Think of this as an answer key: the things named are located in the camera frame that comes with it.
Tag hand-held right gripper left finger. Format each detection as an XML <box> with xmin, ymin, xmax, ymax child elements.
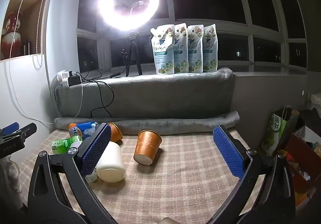
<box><xmin>27</xmin><ymin>123</ymin><xmax>118</xmax><ymax>224</ymax></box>

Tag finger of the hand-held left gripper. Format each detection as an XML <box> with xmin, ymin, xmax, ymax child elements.
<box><xmin>14</xmin><ymin>123</ymin><xmax>37</xmax><ymax>143</ymax></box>
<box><xmin>0</xmin><ymin>122</ymin><xmax>20</xmax><ymax>137</ymax></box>

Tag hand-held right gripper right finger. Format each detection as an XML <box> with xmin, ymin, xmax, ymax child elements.
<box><xmin>206</xmin><ymin>125</ymin><xmax>296</xmax><ymax>224</ymax></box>

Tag orange patterned paper cup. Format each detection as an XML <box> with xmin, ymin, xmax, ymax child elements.
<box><xmin>133</xmin><ymin>129</ymin><xmax>162</xmax><ymax>165</ymax></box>
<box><xmin>108</xmin><ymin>122</ymin><xmax>123</xmax><ymax>142</ymax></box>

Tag white plastic cup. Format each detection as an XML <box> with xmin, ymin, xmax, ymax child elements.
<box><xmin>96</xmin><ymin>141</ymin><xmax>126</xmax><ymax>183</ymax></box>

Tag blue and orange drink can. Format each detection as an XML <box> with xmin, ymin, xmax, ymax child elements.
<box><xmin>69</xmin><ymin>122</ymin><xmax>100</xmax><ymax>140</ymax></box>

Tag green tea drink carton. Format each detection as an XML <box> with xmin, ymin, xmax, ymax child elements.
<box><xmin>51</xmin><ymin>138</ymin><xmax>83</xmax><ymax>156</ymax></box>

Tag green paper bag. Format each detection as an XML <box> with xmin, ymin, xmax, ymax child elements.
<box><xmin>261</xmin><ymin>105</ymin><xmax>300</xmax><ymax>157</ymax></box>

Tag checked beige tablecloth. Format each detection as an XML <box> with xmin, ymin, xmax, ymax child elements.
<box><xmin>15</xmin><ymin>129</ymin><xmax>266</xmax><ymax>224</ymax></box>

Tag rolled grey fleece blanket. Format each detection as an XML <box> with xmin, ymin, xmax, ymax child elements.
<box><xmin>54</xmin><ymin>111</ymin><xmax>241</xmax><ymax>136</ymax></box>

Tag white power strip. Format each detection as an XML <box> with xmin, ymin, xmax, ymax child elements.
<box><xmin>56</xmin><ymin>70</ymin><xmax>76</xmax><ymax>88</ymax></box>

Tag black power adapter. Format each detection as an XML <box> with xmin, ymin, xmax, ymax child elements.
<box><xmin>67</xmin><ymin>75</ymin><xmax>82</xmax><ymax>87</ymax></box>

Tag red cardboard box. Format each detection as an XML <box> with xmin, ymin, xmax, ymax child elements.
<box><xmin>284</xmin><ymin>125</ymin><xmax>321</xmax><ymax>211</ymax></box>

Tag red and white vase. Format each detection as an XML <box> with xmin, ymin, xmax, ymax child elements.
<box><xmin>1</xmin><ymin>11</ymin><xmax>24</xmax><ymax>58</ymax></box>

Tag white spouted refill pouch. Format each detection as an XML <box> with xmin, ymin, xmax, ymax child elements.
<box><xmin>173</xmin><ymin>23</ymin><xmax>189</xmax><ymax>74</ymax></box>
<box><xmin>187</xmin><ymin>25</ymin><xmax>204</xmax><ymax>73</ymax></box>
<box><xmin>150</xmin><ymin>24</ymin><xmax>175</xmax><ymax>75</ymax></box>
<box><xmin>203</xmin><ymin>26</ymin><xmax>218</xmax><ymax>73</ymax></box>

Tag black tripod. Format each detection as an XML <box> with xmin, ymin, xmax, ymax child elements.
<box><xmin>120</xmin><ymin>30</ymin><xmax>143</xmax><ymax>77</ymax></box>

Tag wooden shelf unit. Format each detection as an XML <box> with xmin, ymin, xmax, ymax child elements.
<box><xmin>0</xmin><ymin>0</ymin><xmax>52</xmax><ymax>62</ymax></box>

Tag black cable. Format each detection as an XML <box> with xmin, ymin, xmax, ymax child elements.
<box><xmin>75</xmin><ymin>71</ymin><xmax>131</xmax><ymax>118</ymax></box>

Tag white beaded blind cord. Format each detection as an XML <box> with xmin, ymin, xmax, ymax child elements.
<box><xmin>33</xmin><ymin>0</ymin><xmax>59</xmax><ymax>69</ymax></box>

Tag white cable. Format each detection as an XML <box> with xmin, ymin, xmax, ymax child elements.
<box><xmin>9</xmin><ymin>0</ymin><xmax>52</xmax><ymax>127</ymax></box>

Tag ring light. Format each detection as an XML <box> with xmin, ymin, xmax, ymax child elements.
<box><xmin>97</xmin><ymin>0</ymin><xmax>167</xmax><ymax>32</ymax></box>

